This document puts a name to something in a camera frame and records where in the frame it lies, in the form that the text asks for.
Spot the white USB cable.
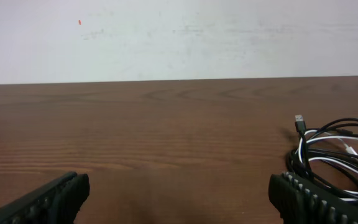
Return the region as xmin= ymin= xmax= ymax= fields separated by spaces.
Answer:
xmin=294 ymin=129 xmax=358 ymax=202

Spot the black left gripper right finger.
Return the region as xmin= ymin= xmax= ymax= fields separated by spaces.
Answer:
xmin=268 ymin=172 xmax=358 ymax=224

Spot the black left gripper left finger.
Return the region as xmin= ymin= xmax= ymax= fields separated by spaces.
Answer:
xmin=0 ymin=172 xmax=90 ymax=224

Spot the black USB cable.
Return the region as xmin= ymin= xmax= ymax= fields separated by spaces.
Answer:
xmin=285 ymin=114 xmax=358 ymax=212

